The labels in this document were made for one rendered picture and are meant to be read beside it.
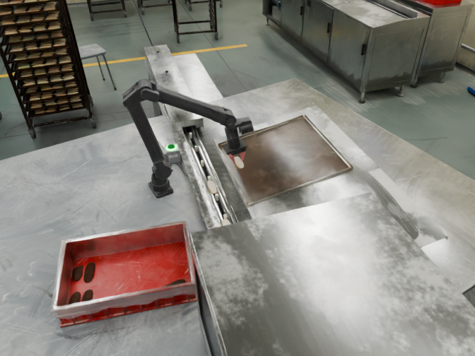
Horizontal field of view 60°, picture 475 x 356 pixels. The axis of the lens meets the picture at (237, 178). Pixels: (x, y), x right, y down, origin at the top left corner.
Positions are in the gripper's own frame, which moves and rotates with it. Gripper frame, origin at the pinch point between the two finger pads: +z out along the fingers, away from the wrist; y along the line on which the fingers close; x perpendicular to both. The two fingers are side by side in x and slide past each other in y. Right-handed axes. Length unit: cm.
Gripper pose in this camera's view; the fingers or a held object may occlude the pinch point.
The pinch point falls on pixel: (238, 160)
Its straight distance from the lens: 196.4
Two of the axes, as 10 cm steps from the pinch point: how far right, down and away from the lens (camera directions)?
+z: 1.8, 7.5, 6.4
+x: 3.1, 5.7, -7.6
